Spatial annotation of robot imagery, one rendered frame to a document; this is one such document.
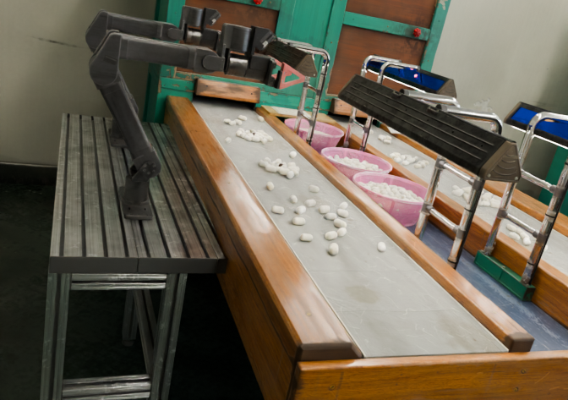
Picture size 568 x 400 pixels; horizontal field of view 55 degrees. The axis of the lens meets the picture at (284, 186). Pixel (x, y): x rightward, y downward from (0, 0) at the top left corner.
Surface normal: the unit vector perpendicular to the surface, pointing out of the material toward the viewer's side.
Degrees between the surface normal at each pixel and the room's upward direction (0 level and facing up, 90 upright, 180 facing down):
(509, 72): 90
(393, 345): 0
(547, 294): 90
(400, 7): 90
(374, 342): 0
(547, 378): 90
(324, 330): 0
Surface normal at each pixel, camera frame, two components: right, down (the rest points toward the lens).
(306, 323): 0.19, -0.93
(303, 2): 0.30, 0.36
